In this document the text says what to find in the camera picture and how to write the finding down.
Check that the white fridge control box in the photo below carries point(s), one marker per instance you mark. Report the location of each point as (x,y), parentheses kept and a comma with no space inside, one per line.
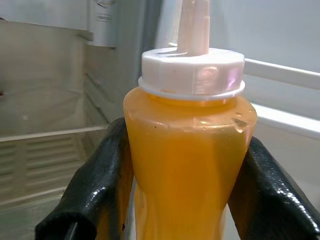
(103,22)

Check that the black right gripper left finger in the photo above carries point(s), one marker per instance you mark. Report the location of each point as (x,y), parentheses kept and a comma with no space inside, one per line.
(95,185)

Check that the white fridge body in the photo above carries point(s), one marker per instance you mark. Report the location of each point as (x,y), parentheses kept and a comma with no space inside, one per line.
(50,87)

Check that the clear crisper drawer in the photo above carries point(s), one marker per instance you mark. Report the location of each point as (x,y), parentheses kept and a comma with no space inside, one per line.
(22,220)

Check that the ribbed white fridge shelf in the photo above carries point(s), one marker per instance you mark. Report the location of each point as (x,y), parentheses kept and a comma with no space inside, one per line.
(37,160)

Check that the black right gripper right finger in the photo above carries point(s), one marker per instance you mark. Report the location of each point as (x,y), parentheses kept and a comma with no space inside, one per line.
(275,195)

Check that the yellow sauce bottle white cap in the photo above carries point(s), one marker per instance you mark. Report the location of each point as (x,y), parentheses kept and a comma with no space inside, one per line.
(185,160)

